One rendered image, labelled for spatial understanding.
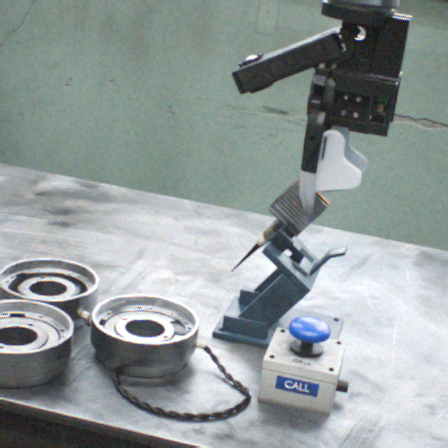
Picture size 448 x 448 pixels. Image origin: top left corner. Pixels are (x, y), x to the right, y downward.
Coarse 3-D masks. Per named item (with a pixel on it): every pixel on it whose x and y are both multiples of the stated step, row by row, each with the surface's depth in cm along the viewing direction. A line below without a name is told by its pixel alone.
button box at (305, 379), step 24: (288, 336) 86; (264, 360) 81; (288, 360) 82; (312, 360) 82; (336, 360) 83; (264, 384) 82; (288, 384) 82; (312, 384) 81; (336, 384) 82; (312, 408) 82
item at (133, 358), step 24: (96, 312) 86; (120, 312) 89; (168, 312) 91; (192, 312) 89; (96, 336) 84; (120, 336) 85; (144, 336) 89; (168, 336) 86; (192, 336) 85; (120, 360) 82; (144, 360) 82; (168, 360) 83
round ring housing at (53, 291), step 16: (0, 272) 91; (16, 272) 94; (32, 272) 95; (64, 272) 96; (80, 272) 96; (0, 288) 88; (32, 288) 93; (48, 288) 94; (64, 288) 93; (96, 288) 91; (48, 304) 87; (64, 304) 88; (80, 304) 89; (96, 304) 92; (80, 320) 91
